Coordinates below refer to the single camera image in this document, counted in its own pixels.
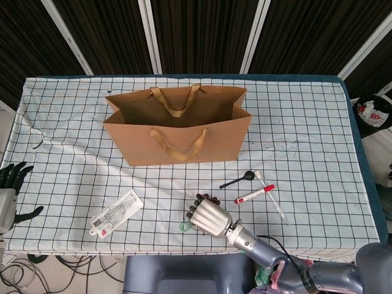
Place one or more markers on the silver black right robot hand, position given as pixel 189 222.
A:
pixel 211 219

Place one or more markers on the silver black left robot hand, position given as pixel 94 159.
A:
pixel 6 208

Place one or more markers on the dark red grape bunch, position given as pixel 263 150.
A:
pixel 205 196

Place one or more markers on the brown paper bag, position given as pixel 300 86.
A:
pixel 183 144

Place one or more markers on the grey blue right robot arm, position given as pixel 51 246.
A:
pixel 266 248

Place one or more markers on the mint green plastic brush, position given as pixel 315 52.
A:
pixel 180 226

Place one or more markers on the red and white marker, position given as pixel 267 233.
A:
pixel 255 193

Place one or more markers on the small black plastic spoon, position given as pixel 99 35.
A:
pixel 248 176

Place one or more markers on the grey blue robot torso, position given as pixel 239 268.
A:
pixel 183 275

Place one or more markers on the pile of colourful clothes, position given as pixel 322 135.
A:
pixel 261 274

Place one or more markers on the ruler set in clear package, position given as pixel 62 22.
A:
pixel 116 212

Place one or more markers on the white black checkered tablecloth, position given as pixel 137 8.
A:
pixel 306 122

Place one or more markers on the dark blue table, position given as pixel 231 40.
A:
pixel 344 84

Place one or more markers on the white partition frame post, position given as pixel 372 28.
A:
pixel 68 36
pixel 254 36
pixel 150 36
pixel 367 49

